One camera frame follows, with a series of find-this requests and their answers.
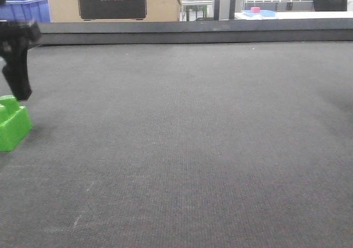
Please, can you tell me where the green plastic building block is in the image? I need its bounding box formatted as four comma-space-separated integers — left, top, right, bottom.
1, 95, 32, 152

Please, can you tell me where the light blue shallow tray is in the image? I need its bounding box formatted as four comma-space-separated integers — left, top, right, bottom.
242, 10, 276, 17

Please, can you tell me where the pink block on tray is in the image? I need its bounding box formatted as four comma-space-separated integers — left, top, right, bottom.
250, 7, 261, 14

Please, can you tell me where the black conveyor side rail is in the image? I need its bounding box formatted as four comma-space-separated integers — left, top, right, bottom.
38, 18, 352, 46

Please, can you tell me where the large cardboard box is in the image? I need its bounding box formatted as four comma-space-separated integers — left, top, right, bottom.
47, 0, 182, 23

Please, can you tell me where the white background table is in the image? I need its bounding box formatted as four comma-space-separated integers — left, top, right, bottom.
234, 11, 352, 20

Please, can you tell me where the blue plastic storage bin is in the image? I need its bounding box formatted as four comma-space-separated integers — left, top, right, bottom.
1, 0, 51, 23

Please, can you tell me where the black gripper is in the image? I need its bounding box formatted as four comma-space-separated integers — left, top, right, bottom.
1, 20, 41, 101

